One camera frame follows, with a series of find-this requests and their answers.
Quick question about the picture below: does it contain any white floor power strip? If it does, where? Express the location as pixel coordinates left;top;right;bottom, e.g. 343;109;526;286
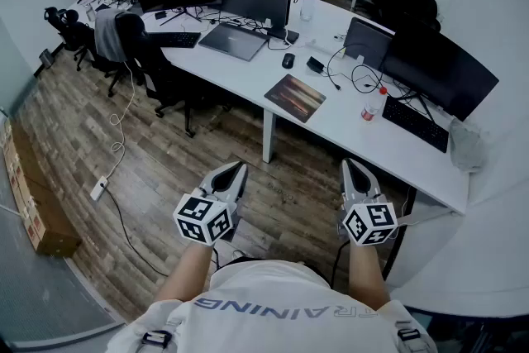
89;175;111;203

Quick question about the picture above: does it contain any small grey floor device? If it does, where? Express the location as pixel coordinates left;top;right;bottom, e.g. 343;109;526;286
38;48;57;69

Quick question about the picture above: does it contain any black cable with plug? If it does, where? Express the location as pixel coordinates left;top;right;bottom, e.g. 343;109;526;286
325;45;347;92

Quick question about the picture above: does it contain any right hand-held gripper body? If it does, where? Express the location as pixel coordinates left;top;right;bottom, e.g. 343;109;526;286
337;193;399;248

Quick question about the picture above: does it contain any tangle of black cables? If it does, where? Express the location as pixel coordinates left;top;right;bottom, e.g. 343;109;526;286
197;7;274;35

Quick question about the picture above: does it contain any clear water bottle blue lid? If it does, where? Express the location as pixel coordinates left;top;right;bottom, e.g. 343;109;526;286
299;0;318;23

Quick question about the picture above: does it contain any black keyboard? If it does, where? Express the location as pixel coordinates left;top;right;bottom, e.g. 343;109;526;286
147;31;203;50
381;95;450;155

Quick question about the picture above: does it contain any grey closed laptop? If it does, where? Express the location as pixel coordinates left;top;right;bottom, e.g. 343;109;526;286
198;21;271;63

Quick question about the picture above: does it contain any grey jacket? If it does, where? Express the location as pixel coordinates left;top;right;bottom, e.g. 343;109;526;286
93;7;130;64

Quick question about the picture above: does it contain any strap buckle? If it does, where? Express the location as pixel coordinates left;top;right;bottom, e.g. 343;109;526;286
139;328;174;349
395;325;423;345

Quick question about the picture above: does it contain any black monitor stand base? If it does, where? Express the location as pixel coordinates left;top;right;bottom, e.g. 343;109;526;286
266;26;301;46

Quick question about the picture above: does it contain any dark grey open laptop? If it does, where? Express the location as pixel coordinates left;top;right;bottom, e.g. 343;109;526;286
342;17;395;72

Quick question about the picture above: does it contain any looped black cable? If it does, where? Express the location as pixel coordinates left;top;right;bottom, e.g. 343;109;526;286
350;64;386;95

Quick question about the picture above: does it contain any black power adapter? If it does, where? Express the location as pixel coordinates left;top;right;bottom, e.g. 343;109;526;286
306;55;326;75

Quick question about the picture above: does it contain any person's white printed shirt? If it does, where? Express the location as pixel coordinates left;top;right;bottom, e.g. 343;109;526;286
105;259;439;353

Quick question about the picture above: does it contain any row of brown cardboard boxes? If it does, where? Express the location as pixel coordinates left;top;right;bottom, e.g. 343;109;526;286
0;117;83;258

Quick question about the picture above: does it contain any dark printed mouse pad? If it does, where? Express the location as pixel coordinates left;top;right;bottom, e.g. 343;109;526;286
264;73;327;125

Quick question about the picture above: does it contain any person's left forearm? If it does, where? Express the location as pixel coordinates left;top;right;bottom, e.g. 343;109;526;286
155;240;217;303

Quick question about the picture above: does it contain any black floor cable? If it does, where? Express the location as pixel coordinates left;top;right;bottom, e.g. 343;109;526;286
103;184;169;279

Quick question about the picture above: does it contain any left strap buckle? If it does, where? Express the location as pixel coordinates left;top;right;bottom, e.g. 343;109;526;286
139;328;174;349

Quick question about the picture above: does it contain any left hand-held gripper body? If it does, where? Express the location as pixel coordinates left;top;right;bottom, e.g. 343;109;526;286
172;185;243;248

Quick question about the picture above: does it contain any white floor cable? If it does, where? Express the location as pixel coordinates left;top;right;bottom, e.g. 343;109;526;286
98;60;137;184

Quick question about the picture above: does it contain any white desk leg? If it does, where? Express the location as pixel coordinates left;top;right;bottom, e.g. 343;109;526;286
261;108;278;165

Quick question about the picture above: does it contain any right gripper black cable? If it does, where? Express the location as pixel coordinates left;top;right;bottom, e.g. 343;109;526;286
329;239;351;288

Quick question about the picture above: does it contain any black office chair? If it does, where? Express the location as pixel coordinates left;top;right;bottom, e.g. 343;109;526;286
107;11;198;139
44;6;102;74

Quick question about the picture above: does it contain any black tripod monitor stand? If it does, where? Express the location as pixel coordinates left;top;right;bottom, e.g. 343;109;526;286
160;6;203;27

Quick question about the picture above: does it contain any plastic bottle with red cap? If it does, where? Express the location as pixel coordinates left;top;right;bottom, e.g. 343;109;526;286
360;85;389;123

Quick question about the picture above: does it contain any white desk power strip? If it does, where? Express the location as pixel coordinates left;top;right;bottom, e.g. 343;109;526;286
305;37;345;55

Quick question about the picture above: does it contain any crumpled grey bag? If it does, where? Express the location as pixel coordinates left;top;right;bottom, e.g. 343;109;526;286
448;117;485;173

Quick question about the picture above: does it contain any right strap buckle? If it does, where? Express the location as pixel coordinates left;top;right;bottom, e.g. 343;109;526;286
395;325;423;345

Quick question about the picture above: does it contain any person's right forearm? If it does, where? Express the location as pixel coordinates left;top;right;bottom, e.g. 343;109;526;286
346;242;392;311

